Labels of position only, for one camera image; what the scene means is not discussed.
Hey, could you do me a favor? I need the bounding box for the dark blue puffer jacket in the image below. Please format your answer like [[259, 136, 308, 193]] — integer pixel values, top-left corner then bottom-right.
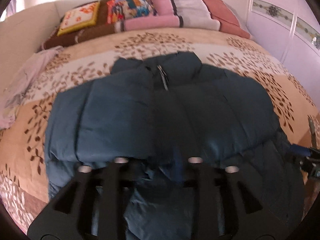
[[44, 52, 304, 239]]

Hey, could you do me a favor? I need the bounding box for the beige leaf-pattern bed blanket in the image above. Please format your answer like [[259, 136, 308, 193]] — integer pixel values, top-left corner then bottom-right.
[[1, 28, 319, 231]]

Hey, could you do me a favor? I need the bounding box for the lilac floral cloth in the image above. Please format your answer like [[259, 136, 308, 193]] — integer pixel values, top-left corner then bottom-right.
[[1, 46, 64, 129]]

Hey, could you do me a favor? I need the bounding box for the terracotta red pillow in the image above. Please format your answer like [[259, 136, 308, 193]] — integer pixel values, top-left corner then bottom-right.
[[203, 0, 253, 40]]

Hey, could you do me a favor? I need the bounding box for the beige bed side board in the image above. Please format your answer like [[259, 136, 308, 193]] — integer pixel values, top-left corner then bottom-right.
[[0, 2, 60, 91]]

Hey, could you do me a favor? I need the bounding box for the pink white striped folded blanket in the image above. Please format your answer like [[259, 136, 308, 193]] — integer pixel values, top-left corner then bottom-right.
[[114, 0, 221, 33]]

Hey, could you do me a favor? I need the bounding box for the brown striped blanket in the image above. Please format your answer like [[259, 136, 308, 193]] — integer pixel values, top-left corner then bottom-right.
[[39, 0, 115, 51]]

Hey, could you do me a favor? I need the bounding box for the yellow embroidered cushion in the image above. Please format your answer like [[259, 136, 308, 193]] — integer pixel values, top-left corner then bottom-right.
[[57, 1, 100, 36]]

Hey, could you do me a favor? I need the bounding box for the colourful cartoon cushion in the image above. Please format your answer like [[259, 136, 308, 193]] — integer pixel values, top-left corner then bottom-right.
[[107, 0, 157, 24]]

